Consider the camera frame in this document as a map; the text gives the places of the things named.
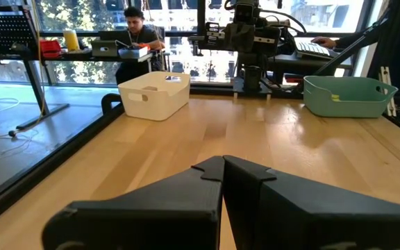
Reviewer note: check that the person's forearm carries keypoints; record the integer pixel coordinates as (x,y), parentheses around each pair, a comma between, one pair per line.
(352,41)

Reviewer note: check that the yellow cup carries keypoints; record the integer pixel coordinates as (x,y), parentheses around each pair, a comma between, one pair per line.
(71,40)

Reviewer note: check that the dark desk top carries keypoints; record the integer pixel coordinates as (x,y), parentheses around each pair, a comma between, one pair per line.
(82,57)

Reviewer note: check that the teal plastic bin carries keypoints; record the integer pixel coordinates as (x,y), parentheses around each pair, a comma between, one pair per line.
(346,104)

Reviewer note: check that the white keyboard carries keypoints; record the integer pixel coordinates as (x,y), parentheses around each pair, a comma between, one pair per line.
(312,49)

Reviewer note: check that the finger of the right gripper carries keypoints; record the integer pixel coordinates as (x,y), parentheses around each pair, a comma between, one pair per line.
(267,45)
(240,37)

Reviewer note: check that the silver device with logo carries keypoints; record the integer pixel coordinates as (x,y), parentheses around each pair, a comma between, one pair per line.
(104,48)

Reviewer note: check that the white wooden slats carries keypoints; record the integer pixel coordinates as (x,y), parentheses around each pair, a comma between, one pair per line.
(387,90)

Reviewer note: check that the black desk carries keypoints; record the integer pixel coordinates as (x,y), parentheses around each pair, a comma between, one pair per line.
(307,64)

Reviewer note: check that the dark laptop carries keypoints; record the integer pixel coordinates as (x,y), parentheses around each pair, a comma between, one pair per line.
(115,35)

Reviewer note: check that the person's hand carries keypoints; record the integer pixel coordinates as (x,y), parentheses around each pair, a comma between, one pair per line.
(323,42)

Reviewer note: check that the red box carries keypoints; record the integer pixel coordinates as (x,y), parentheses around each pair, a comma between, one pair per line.
(50,48)

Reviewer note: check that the person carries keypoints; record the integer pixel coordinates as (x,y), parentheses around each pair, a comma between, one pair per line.
(141,34)

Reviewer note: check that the black diagonal frame strut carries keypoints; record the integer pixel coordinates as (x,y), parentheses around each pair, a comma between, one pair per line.
(352,45)

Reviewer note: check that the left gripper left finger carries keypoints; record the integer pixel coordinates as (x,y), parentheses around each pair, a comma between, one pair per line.
(172,212)

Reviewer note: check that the blue white box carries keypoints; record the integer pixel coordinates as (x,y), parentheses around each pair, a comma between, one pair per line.
(133,52)

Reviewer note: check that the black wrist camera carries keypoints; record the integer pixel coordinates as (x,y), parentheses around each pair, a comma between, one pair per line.
(246,12)

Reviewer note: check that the black perforated stand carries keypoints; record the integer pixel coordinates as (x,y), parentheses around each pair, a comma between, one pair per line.
(9,31)

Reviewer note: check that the white plastic bin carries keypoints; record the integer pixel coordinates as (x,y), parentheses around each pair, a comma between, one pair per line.
(155,100)

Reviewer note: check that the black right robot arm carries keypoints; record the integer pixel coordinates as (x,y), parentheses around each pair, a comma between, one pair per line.
(252,73)

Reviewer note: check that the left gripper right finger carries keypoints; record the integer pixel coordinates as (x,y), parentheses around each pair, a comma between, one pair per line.
(307,218)

